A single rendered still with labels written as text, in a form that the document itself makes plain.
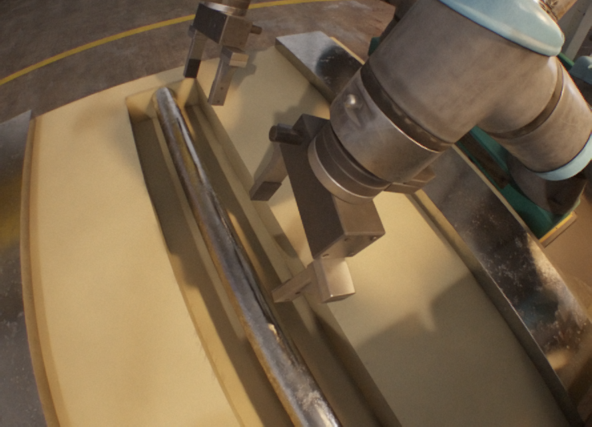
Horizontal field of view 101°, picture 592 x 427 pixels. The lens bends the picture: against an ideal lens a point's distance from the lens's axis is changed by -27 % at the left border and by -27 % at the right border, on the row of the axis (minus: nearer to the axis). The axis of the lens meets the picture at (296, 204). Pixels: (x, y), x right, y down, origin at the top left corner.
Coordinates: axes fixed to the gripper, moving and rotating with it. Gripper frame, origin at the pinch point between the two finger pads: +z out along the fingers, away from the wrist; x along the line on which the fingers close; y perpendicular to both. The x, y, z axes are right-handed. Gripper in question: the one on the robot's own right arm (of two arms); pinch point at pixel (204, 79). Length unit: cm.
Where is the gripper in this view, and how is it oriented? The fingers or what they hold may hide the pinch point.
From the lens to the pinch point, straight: 63.3
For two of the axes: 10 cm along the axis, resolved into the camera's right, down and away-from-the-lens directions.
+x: -5.6, -6.3, 5.4
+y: 7.5, -1.1, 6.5
